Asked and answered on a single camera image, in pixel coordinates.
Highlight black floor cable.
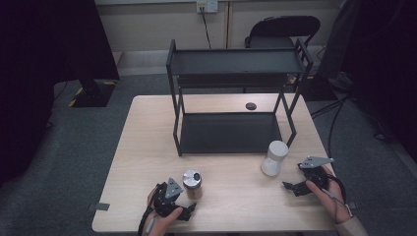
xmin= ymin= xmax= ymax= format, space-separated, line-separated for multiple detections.
xmin=310 ymin=93 xmax=350 ymax=159

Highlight black outlet cable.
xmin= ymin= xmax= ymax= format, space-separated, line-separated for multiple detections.
xmin=200 ymin=7 xmax=212 ymax=50

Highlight right hand-held gripper cable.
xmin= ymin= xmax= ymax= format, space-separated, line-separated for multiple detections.
xmin=323 ymin=173 xmax=354 ymax=218

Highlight black metal shelf rack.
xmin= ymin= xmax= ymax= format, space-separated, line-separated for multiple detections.
xmin=165 ymin=37 xmax=315 ymax=157

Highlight glass jar with metal lid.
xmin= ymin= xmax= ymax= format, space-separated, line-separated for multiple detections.
xmin=182 ymin=168 xmax=204 ymax=201

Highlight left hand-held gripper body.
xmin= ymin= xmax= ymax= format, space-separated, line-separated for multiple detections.
xmin=152 ymin=177 xmax=185 ymax=218

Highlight glass jar with white lid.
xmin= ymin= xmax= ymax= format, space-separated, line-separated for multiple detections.
xmin=260 ymin=140 xmax=290 ymax=178

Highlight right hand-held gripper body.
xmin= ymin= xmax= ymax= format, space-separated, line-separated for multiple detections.
xmin=297 ymin=155 xmax=335 ymax=192

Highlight white wall outlet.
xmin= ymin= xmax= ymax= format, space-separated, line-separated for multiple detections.
xmin=196 ymin=0 xmax=219 ymax=15

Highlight left hand-held gripper cable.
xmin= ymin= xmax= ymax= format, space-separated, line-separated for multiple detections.
xmin=137 ymin=188 xmax=158 ymax=236

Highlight person's right hand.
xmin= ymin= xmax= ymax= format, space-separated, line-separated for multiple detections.
xmin=305 ymin=164 xmax=352 ymax=225

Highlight black stand base yellow stripes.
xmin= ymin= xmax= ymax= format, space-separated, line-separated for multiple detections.
xmin=67 ymin=78 xmax=119 ymax=108

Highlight person's left hand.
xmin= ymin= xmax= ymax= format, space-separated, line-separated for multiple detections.
xmin=146 ymin=186 xmax=184 ymax=236

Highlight dark curtain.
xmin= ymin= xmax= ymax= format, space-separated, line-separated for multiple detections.
xmin=317 ymin=0 xmax=417 ymax=163
xmin=0 ymin=0 xmax=121 ymax=189

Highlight hand-held gripper cable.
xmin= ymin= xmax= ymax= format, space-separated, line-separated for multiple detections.
xmin=323 ymin=173 xmax=354 ymax=218
xmin=137 ymin=188 xmax=158 ymax=236

